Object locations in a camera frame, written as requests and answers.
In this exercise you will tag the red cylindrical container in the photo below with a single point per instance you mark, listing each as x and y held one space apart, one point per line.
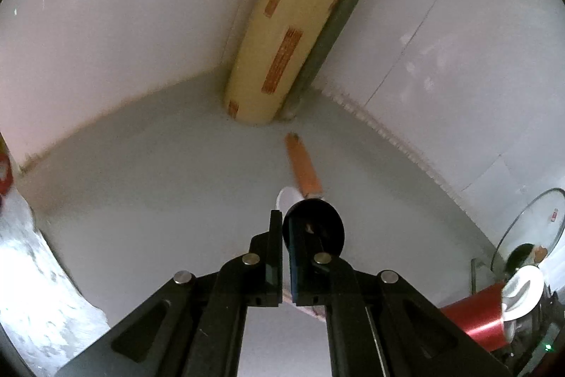
474 317

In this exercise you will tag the yellow cling wrap roll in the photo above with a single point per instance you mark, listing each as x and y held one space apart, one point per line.
282 28

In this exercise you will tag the glass pot lid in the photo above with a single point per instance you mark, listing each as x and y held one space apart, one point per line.
529 218

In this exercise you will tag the red toy car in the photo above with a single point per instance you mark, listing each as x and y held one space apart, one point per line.
5 174

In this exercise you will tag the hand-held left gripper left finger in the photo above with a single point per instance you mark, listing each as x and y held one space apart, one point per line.
273 262

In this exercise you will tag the patterned foil mat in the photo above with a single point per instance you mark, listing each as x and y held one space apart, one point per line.
39 293

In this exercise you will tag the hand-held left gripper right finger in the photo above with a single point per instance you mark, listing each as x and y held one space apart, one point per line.
304 284

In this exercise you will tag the black ladle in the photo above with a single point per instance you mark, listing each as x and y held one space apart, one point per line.
318 213

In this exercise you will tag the black cooking pot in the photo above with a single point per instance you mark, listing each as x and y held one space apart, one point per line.
521 255

